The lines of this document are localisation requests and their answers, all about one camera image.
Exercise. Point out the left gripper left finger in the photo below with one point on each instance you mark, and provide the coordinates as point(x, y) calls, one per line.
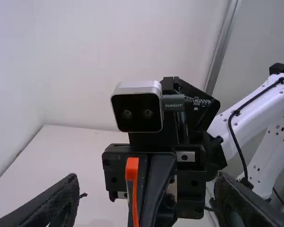
point(49, 205)

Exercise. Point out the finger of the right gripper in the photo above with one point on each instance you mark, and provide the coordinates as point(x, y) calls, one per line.
point(143, 189)
point(159, 175)

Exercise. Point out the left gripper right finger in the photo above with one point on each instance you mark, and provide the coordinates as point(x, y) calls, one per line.
point(246, 208)

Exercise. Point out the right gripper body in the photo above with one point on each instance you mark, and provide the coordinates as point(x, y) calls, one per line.
point(191, 184)

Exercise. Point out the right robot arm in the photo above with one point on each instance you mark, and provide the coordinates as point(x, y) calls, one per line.
point(262, 113)

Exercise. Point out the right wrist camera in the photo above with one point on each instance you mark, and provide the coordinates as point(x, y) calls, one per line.
point(137, 111)

